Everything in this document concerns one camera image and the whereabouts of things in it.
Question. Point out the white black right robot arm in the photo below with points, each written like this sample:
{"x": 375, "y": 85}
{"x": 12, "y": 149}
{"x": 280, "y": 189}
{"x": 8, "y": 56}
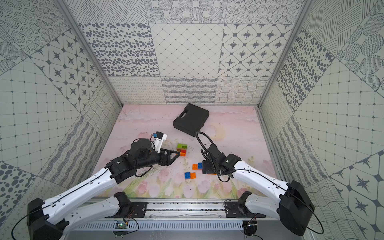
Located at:
{"x": 274, "y": 189}

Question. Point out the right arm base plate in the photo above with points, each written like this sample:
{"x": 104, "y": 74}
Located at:
{"x": 233, "y": 210}

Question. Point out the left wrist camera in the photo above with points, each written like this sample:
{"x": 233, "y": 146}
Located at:
{"x": 159, "y": 138}

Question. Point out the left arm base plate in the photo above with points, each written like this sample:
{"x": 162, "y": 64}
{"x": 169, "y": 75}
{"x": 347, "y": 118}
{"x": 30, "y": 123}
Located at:
{"x": 134, "y": 209}

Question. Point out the green long lego brick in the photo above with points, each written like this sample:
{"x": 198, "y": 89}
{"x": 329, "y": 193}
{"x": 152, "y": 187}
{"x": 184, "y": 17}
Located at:
{"x": 182, "y": 146}

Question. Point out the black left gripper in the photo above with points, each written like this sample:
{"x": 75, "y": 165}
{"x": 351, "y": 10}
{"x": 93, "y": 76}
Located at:
{"x": 162, "y": 156}

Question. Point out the right controller board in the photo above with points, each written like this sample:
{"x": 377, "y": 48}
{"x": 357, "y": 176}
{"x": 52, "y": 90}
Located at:
{"x": 250, "y": 227}

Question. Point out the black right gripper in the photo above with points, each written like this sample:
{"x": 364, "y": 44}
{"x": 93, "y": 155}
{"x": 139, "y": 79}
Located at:
{"x": 206, "y": 167}

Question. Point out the left controller board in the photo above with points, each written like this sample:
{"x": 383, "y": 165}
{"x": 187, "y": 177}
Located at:
{"x": 121, "y": 229}

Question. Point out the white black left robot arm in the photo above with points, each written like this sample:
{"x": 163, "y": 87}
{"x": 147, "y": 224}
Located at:
{"x": 52, "y": 218}

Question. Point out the black plastic carrying case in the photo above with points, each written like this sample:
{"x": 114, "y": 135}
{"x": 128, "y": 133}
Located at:
{"x": 191, "y": 120}

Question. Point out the controller board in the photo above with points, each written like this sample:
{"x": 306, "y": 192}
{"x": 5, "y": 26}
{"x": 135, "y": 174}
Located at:
{"x": 121, "y": 229}
{"x": 250, "y": 227}

